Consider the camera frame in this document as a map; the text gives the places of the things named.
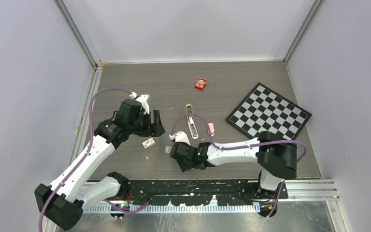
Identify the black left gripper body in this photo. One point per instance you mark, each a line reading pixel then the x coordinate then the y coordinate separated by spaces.
pixel 144 125

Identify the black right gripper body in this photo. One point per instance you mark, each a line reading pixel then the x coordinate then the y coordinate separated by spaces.
pixel 185 165

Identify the white staple box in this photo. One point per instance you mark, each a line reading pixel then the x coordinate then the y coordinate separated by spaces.
pixel 148 143

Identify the cream beige stapler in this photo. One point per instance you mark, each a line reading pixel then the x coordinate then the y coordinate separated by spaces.
pixel 190 122

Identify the pink white stapler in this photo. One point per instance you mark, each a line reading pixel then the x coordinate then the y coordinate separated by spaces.
pixel 211 129

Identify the silver staple box tray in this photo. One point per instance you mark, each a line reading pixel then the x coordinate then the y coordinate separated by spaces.
pixel 167 149

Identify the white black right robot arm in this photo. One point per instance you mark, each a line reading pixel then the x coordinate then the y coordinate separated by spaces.
pixel 277 156

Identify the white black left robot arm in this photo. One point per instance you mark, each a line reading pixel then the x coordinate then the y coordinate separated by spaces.
pixel 65 199

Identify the red toy car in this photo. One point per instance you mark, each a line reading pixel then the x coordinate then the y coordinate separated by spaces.
pixel 200 84

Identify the black white chessboard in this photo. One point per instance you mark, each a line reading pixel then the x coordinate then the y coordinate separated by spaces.
pixel 263 109

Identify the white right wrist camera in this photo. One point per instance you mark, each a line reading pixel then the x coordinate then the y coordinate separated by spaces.
pixel 179 136

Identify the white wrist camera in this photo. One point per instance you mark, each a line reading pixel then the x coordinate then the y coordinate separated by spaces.
pixel 143 99
pixel 179 136

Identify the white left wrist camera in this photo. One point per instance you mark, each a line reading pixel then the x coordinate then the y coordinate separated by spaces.
pixel 143 99

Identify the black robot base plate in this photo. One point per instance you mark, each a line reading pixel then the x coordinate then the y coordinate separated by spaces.
pixel 195 192

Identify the aluminium slotted rail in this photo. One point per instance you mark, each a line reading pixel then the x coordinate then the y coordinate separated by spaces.
pixel 103 208

